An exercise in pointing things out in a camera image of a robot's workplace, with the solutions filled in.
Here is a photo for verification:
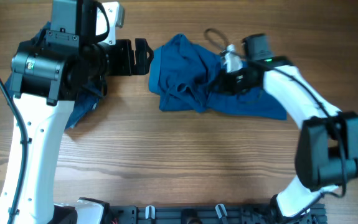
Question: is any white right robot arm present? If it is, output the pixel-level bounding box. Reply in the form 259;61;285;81
216;56;358;223

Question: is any blue polo shirt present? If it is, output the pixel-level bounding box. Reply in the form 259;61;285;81
148;34;287;120

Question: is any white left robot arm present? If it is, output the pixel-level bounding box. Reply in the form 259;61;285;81
0;39;153;223

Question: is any navy blue folded shirt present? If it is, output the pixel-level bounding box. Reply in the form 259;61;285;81
4;21;108;131

